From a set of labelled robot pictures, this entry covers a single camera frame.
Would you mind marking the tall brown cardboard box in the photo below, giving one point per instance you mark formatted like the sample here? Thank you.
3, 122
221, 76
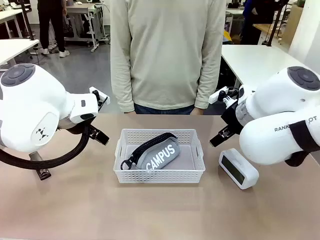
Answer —
292, 22

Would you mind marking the background person in black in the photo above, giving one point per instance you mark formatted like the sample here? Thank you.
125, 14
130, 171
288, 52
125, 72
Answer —
51, 25

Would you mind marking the person's left forearm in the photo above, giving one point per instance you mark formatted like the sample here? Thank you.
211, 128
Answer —
207, 85

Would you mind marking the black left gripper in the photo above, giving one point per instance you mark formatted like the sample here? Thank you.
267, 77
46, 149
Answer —
73, 127

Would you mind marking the background person in dark clothes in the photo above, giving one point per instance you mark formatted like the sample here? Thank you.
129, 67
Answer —
255, 22

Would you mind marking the person's right hand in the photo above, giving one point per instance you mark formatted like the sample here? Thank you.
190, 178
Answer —
130, 112

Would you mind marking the yellow and blue bag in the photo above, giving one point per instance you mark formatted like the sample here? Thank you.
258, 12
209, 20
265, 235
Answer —
226, 36

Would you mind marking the black metal stand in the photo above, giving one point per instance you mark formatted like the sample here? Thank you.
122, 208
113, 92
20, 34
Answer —
27, 20
275, 22

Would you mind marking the person in beige sweater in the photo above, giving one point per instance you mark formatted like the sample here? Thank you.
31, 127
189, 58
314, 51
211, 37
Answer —
165, 50

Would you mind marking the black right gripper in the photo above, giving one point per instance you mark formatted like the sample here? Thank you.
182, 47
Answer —
231, 118

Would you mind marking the person's right forearm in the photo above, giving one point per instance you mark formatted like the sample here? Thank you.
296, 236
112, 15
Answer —
121, 87

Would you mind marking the white desk with wheeled legs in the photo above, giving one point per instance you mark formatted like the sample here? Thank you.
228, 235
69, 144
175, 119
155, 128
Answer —
82, 12

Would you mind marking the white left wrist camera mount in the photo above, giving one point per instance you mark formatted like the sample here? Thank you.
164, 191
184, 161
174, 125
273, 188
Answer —
98, 96

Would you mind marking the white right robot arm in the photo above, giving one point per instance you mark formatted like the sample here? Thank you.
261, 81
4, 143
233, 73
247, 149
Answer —
275, 100

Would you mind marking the wooden workbench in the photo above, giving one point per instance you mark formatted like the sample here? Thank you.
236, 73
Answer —
265, 27

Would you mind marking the white digital alarm clock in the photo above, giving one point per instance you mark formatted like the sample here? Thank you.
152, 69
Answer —
247, 175

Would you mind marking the large white side table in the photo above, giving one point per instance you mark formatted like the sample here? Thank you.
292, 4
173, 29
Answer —
257, 62

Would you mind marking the white desk with black frame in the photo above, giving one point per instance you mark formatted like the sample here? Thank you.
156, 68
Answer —
10, 15

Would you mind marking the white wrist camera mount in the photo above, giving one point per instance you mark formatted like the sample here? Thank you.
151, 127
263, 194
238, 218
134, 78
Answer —
98, 96
217, 96

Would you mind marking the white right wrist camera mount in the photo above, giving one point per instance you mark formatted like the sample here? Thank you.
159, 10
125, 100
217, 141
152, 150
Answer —
217, 96

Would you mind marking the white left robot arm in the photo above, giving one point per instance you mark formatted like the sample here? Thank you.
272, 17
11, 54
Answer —
30, 100

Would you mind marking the white table with slanted leg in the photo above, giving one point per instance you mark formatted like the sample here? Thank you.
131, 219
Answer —
15, 48

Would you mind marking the person's left hand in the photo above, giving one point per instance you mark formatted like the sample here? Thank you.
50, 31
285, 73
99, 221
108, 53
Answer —
196, 111

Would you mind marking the grey campus pencil pouch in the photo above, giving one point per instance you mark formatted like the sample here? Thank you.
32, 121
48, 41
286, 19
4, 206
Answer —
160, 157

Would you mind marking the white perforated plastic basket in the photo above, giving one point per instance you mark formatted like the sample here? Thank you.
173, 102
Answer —
130, 175

